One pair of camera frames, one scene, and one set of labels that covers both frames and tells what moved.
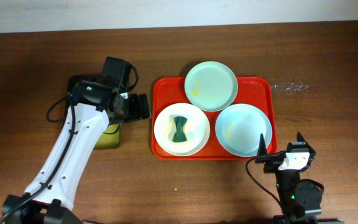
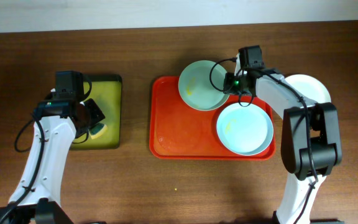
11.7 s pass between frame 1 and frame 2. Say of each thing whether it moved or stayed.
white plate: moved
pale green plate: moved
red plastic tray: stayed
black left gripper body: moved
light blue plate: stayed
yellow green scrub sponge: moved
